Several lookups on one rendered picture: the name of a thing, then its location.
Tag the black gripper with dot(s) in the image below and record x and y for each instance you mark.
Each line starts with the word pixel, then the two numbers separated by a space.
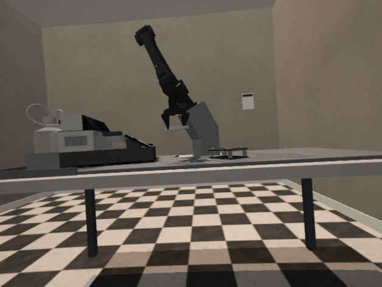
pixel 172 112

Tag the grey bottle with cap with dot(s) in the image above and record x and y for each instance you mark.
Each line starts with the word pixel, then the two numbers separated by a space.
pixel 46 139

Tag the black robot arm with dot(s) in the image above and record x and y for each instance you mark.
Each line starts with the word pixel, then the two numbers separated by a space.
pixel 178 97

